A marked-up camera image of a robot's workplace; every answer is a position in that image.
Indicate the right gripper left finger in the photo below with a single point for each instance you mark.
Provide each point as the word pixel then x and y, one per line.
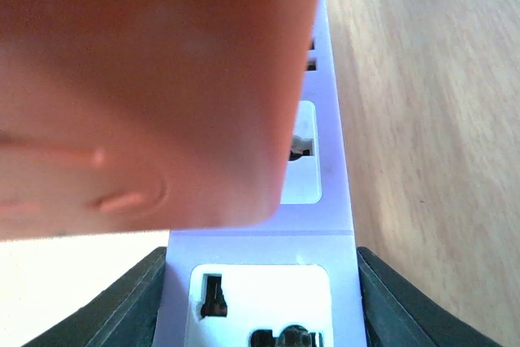
pixel 124 314

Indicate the purple power strip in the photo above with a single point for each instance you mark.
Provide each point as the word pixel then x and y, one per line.
pixel 296 271

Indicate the red cube socket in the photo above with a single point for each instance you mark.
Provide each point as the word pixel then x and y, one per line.
pixel 136 115

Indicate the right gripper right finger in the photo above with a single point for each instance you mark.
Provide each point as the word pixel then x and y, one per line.
pixel 396 313

